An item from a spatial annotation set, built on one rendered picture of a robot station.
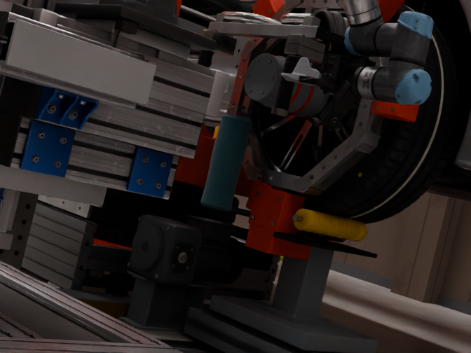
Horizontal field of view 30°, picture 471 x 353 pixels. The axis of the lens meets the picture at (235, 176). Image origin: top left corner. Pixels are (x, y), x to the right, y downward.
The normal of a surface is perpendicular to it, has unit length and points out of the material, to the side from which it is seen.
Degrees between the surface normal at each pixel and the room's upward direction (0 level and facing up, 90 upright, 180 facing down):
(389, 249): 90
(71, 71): 90
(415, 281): 90
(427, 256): 90
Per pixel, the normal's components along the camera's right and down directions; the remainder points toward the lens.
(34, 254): -0.73, -0.18
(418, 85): 0.65, 0.16
